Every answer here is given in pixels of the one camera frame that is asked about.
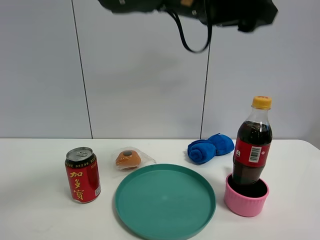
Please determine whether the cola bottle with yellow cap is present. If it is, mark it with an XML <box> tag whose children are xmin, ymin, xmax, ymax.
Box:
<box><xmin>232</xmin><ymin>96</ymin><xmax>273</xmax><ymax>186</ymax></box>

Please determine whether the pink saucepan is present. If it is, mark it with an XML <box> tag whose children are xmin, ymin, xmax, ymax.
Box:
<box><xmin>223</xmin><ymin>173</ymin><xmax>270</xmax><ymax>217</ymax></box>

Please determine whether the blue rolled towel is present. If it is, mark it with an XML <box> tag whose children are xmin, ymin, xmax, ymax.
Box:
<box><xmin>187</xmin><ymin>133</ymin><xmax>235</xmax><ymax>165</ymax></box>

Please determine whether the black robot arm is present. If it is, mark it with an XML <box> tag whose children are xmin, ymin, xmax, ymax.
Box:
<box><xmin>99</xmin><ymin>0</ymin><xmax>278</xmax><ymax>33</ymax></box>

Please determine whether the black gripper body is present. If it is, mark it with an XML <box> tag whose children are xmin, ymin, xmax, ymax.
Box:
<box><xmin>192</xmin><ymin>0</ymin><xmax>278</xmax><ymax>33</ymax></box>

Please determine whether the green round plate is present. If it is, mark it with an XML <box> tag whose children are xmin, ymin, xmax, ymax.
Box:
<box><xmin>113</xmin><ymin>163</ymin><xmax>217</xmax><ymax>240</ymax></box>

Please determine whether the wrapped orange bun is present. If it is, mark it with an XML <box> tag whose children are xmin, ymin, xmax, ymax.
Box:
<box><xmin>111</xmin><ymin>146</ymin><xmax>157</xmax><ymax>172</ymax></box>

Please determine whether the red herbal tea can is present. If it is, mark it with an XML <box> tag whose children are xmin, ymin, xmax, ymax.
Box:
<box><xmin>64</xmin><ymin>146</ymin><xmax>101</xmax><ymax>204</ymax></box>

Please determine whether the black cable loop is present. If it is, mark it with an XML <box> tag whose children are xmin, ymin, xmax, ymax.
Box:
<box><xmin>163</xmin><ymin>0</ymin><xmax>214</xmax><ymax>53</ymax></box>

